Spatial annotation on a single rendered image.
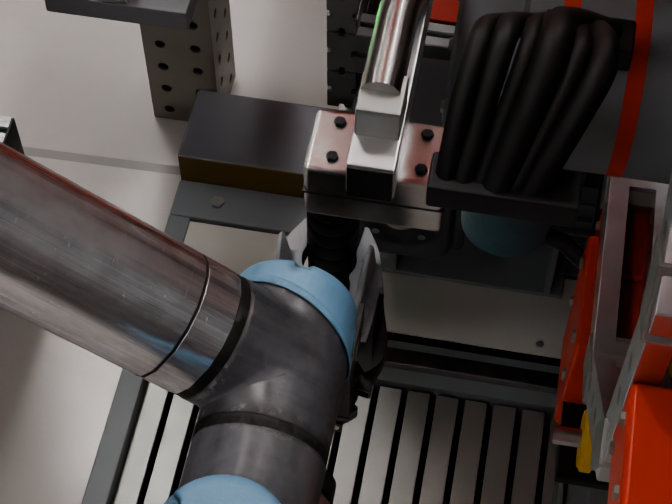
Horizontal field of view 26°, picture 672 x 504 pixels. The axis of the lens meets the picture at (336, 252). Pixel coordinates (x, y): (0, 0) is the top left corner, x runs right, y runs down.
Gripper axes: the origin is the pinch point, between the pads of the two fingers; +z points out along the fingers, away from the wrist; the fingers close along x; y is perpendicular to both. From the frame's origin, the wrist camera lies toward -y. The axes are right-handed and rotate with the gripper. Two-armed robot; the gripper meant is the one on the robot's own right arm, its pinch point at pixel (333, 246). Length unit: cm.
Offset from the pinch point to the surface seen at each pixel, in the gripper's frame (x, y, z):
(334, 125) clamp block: 0.2, 12.1, 1.1
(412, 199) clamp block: -5.5, 10.5, -2.6
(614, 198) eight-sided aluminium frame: -21.2, -20.8, 23.4
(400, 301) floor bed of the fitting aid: -1, -75, 43
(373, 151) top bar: -2.9, 15.1, -2.8
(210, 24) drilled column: 30, -61, 73
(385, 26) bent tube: -2.4, 18.3, 4.3
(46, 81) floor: 58, -83, 77
